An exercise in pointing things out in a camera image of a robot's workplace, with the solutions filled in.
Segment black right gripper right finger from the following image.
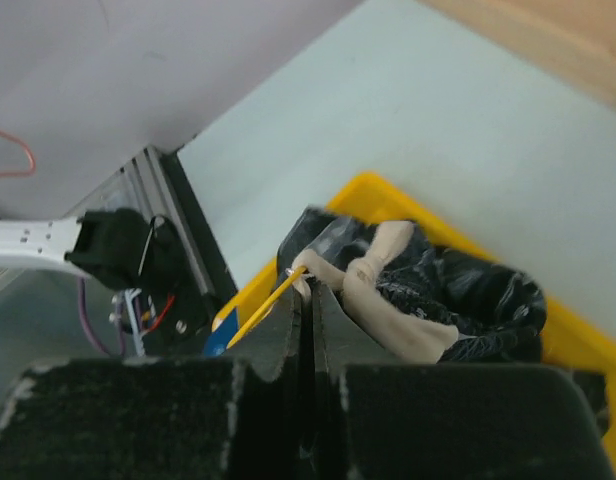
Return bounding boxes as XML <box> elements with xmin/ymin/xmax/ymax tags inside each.
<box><xmin>312</xmin><ymin>285</ymin><xmax>616</xmax><ymax>479</ymax></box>

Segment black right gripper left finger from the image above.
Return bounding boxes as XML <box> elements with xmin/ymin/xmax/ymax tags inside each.
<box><xmin>0</xmin><ymin>292</ymin><xmax>301</xmax><ymax>479</ymax></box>

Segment beige drawstring cord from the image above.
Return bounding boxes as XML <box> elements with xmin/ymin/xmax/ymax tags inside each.
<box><xmin>290</xmin><ymin>219</ymin><xmax>462</xmax><ymax>365</ymax></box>

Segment dark patterned shorts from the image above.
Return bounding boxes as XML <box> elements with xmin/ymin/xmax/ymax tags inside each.
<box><xmin>277</xmin><ymin>207</ymin><xmax>547</xmax><ymax>362</ymax></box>

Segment yellow plastic tag loop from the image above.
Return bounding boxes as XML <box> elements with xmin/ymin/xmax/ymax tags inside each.
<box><xmin>226</xmin><ymin>266</ymin><xmax>307</xmax><ymax>349</ymax></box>

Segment pink wire hanger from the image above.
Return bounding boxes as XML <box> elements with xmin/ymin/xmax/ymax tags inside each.
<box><xmin>0</xmin><ymin>129</ymin><xmax>37</xmax><ymax>179</ymax></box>

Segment yellow plastic tray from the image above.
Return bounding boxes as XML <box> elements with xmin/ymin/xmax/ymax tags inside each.
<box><xmin>212</xmin><ymin>172</ymin><xmax>616</xmax><ymax>473</ymax></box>

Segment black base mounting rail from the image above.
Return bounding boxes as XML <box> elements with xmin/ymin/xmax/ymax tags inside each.
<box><xmin>133</xmin><ymin>147</ymin><xmax>237</xmax><ymax>356</ymax></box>

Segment aluminium frame profile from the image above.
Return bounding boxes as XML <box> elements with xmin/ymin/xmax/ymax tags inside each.
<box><xmin>65</xmin><ymin>147</ymin><xmax>216</xmax><ymax>296</ymax></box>

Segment wooden hanging rack frame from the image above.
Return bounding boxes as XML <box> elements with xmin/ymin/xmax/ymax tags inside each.
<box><xmin>425</xmin><ymin>0</ymin><xmax>616</xmax><ymax>110</ymax></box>

